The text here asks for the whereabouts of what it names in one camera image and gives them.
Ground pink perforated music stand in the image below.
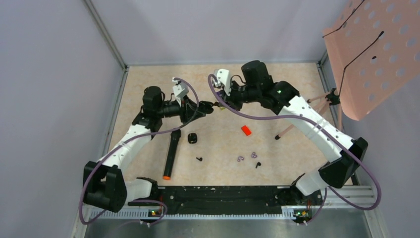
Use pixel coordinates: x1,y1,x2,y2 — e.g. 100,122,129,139
319,0,420,128

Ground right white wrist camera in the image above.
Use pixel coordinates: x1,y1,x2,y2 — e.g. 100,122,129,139
212,69,232,96

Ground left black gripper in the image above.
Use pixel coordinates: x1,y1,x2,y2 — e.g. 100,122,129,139
157,95,206,123

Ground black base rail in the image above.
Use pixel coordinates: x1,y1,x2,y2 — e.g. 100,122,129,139
128,185,322,216

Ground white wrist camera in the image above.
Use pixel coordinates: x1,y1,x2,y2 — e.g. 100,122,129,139
212,69,232,96
172,77,189,106

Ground black microphone orange end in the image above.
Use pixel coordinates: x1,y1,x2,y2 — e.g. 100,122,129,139
162,129,181,180

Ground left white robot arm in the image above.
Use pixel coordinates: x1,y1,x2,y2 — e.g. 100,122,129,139
82,83,214,212

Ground oval black charging case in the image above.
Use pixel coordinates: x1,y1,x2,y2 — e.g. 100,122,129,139
198,101,214,115

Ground small black earbud case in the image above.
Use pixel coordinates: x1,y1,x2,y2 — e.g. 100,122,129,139
187,133,198,144

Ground red block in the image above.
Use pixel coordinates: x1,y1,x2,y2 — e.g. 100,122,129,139
241,125,252,136

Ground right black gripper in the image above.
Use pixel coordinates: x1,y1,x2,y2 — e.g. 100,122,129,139
218,80,259,112

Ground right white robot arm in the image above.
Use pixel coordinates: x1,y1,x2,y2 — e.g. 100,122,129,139
211,60,368,204

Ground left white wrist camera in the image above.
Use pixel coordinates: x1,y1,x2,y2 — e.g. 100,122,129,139
172,77,189,106

